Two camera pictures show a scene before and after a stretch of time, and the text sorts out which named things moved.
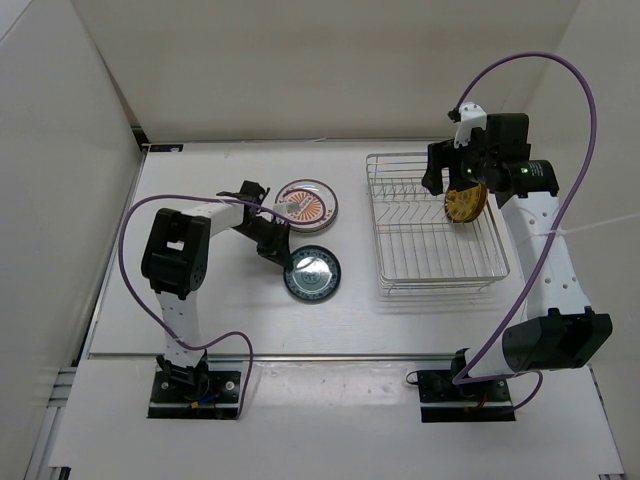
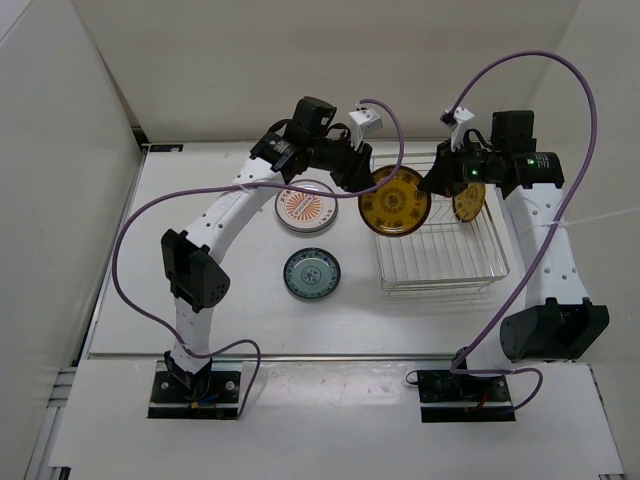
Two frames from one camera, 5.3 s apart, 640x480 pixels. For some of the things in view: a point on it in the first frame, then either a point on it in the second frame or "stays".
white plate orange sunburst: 307,205 stays
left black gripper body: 268,234 -> 338,158
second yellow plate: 475,198 stays
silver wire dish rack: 420,250 stays
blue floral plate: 315,273 stays
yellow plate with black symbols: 465,204 -> 397,208
